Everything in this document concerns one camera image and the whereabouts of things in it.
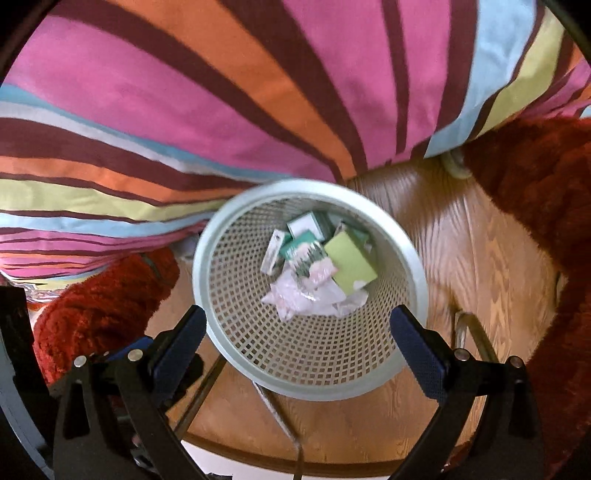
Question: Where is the paisley patterned bed skirt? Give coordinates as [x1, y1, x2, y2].
[0, 272, 61, 310]

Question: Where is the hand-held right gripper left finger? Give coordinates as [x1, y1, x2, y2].
[53, 305, 218, 480]

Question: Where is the lime green carton box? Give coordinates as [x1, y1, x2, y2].
[323, 230, 378, 292]

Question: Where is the small olive green box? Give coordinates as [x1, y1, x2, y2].
[330, 220, 372, 252]

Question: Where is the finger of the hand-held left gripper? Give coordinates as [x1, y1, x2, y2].
[161, 353, 205, 408]
[90, 336, 155, 366]

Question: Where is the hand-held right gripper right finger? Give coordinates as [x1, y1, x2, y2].
[389, 304, 546, 480]

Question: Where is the white tissue paper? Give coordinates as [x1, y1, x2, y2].
[261, 258, 370, 322]

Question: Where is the teal carton box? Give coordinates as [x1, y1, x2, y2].
[281, 232, 326, 275]

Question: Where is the striped bed sheet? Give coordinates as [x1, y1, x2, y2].
[0, 0, 591, 282]

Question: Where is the metal rod frame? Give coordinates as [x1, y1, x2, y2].
[175, 311, 502, 480]

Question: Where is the white box with blue print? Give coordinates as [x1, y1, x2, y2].
[260, 229, 293, 277]

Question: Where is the white mesh wastebasket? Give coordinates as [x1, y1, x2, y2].
[191, 179, 430, 401]

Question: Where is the white and green box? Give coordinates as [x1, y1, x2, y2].
[286, 211, 329, 240]

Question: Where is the white bed leg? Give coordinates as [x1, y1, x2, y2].
[440, 148, 472, 180]

